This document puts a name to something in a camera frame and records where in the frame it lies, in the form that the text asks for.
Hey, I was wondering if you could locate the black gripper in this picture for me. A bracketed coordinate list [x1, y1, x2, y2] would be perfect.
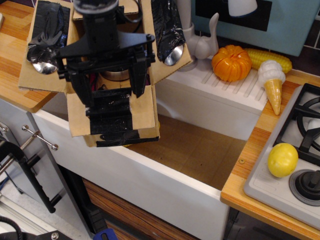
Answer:
[56, 0, 156, 107]

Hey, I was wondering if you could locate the cardboard box with black tape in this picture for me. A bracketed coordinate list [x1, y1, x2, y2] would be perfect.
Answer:
[18, 0, 191, 147]

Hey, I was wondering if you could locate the metal pot inside box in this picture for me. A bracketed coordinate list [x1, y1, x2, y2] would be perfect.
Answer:
[100, 69, 130, 82]

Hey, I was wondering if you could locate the metal spoon taped left flap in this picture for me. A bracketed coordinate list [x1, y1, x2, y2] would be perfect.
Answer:
[32, 61, 58, 75]

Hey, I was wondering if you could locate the metal spoon taped flap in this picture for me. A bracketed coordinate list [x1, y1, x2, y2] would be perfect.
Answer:
[32, 61, 58, 75]
[164, 45, 184, 66]

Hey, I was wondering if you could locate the metal spoon taped right flap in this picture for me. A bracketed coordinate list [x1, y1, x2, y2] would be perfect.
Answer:
[164, 45, 184, 66]

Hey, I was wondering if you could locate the grey toy faucet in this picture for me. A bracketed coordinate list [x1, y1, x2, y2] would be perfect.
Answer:
[176, 0, 220, 72]

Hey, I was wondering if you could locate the orange toy pumpkin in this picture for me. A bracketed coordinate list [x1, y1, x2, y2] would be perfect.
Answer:
[211, 44, 252, 82]

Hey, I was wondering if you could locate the black metal clamp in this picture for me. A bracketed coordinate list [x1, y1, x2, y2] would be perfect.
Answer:
[0, 125, 62, 214]

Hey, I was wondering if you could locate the white toy sink basin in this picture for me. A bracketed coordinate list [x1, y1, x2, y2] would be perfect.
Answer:
[33, 61, 267, 240]

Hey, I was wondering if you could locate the white cup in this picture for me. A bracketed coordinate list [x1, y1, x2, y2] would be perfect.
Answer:
[228, 0, 258, 17]

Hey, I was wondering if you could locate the yellow toy corn cob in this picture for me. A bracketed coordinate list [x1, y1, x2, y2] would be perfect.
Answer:
[244, 48, 293, 74]

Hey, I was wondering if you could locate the toy ice cream cone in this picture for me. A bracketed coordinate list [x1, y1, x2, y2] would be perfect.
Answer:
[258, 60, 286, 116]

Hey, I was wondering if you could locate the teal toy oven panel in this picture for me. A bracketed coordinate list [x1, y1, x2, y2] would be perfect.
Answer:
[191, 0, 320, 56]

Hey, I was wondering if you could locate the yellow toy potato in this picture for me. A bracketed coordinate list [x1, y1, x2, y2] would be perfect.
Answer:
[267, 143, 299, 178]

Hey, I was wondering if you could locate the black burner grate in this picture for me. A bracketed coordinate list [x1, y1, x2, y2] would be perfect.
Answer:
[274, 83, 320, 166]

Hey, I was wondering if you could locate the grey toy stove top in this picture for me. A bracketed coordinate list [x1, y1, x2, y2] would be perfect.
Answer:
[243, 83, 320, 230]

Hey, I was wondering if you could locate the black stove knob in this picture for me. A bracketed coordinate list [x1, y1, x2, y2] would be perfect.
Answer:
[289, 169, 320, 207]

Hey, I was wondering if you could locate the blue black clamp handle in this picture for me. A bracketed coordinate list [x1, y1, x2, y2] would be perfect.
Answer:
[88, 210, 118, 240]

